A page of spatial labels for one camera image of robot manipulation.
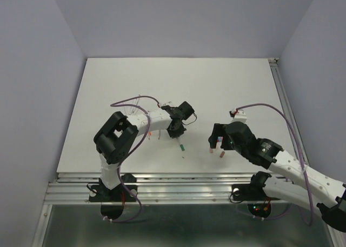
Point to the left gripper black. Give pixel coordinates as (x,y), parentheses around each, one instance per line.
(178,133)

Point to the aluminium frame rail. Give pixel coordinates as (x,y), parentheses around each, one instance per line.
(157,188)

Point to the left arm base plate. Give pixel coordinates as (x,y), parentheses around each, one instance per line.
(98,192)

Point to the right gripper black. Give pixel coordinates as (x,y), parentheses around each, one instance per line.
(218,129)

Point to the right side aluminium rail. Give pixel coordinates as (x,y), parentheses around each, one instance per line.
(285,104)

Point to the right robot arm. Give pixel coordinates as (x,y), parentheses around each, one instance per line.
(306,187)

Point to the green capped marker pen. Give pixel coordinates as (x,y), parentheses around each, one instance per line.
(181,144)

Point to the blue capped marker pen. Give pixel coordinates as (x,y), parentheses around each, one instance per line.
(133,110)

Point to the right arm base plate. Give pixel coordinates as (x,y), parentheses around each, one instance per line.
(248,194)

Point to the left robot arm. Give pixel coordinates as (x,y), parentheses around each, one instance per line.
(115,138)

